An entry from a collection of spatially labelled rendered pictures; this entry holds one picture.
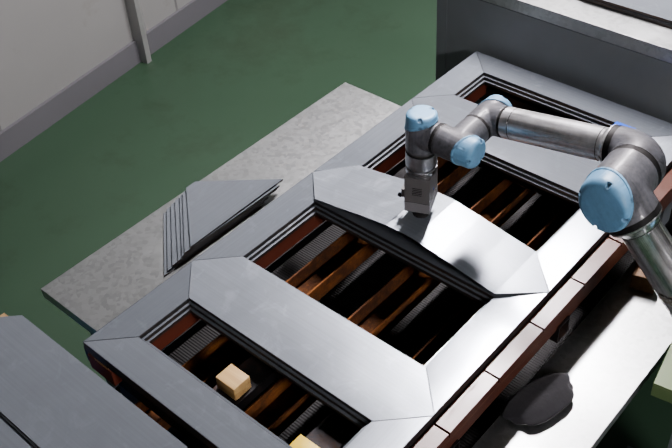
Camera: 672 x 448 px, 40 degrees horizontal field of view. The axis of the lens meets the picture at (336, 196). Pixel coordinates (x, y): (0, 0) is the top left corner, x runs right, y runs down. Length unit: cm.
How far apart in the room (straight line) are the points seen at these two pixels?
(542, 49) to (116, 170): 198
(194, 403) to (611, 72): 155
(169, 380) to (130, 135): 234
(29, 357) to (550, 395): 117
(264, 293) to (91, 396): 46
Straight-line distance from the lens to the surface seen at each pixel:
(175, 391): 207
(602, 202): 189
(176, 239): 253
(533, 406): 218
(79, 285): 250
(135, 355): 216
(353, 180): 249
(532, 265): 227
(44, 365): 219
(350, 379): 203
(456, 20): 309
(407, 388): 201
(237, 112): 433
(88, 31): 454
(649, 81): 281
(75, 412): 209
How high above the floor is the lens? 242
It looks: 40 degrees down
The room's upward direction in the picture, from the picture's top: 4 degrees counter-clockwise
